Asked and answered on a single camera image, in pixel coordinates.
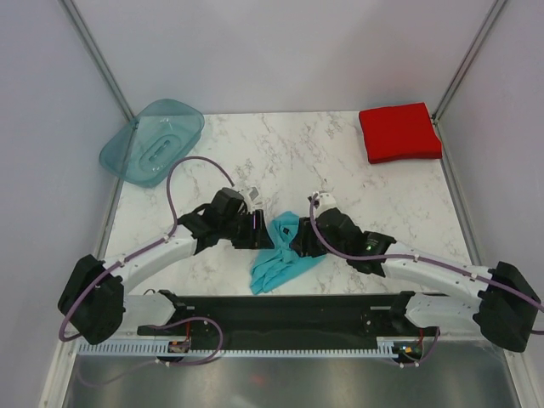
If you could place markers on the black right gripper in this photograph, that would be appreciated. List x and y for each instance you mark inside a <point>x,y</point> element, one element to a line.
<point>303,244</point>

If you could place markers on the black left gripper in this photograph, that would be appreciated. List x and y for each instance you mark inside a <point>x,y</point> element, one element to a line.
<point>255,239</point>

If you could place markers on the teal t shirt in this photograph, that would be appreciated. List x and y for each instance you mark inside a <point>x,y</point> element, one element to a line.
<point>275,267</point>

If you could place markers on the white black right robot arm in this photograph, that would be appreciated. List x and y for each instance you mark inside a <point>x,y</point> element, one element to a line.
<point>498,302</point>

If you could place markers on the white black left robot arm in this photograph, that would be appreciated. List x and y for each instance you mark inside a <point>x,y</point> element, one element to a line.
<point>97,301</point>

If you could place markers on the folded red t shirt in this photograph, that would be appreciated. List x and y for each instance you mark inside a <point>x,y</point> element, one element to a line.
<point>398,133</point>

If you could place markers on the teal transparent plastic bin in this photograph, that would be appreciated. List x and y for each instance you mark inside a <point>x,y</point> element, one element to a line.
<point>145,149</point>

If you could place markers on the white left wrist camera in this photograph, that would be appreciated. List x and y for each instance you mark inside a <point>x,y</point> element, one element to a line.
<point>251,196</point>

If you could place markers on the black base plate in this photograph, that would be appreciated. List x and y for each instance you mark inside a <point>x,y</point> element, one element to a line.
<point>288,321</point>

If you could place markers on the white slotted cable duct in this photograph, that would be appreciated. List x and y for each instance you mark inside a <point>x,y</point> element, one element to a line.
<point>168,349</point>

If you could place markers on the right aluminium corner post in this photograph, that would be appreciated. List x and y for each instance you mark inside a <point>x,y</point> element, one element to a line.
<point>481,36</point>

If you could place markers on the aluminium corner post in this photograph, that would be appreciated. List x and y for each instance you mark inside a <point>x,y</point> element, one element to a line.
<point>481,36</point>
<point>74,15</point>

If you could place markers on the left aluminium corner post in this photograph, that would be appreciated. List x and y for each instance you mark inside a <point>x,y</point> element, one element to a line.
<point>74,15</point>

